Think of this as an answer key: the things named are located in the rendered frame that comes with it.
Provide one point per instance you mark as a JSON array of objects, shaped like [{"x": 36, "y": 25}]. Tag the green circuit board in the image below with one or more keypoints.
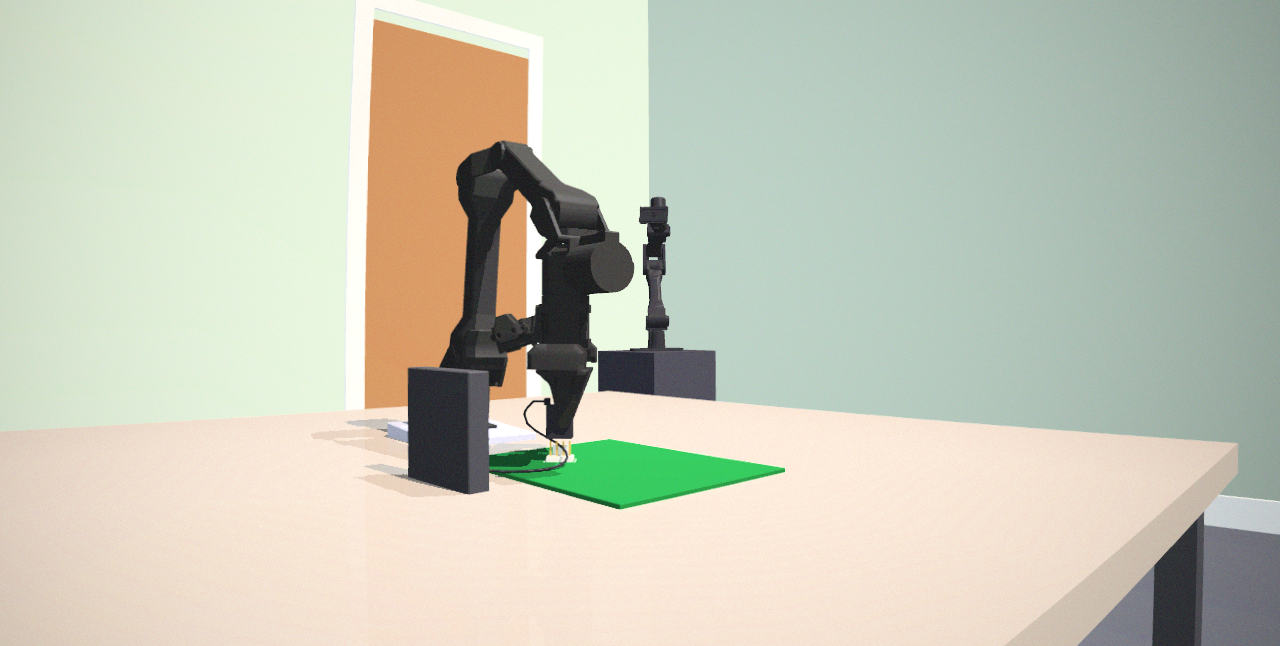
[{"x": 621, "y": 474}]

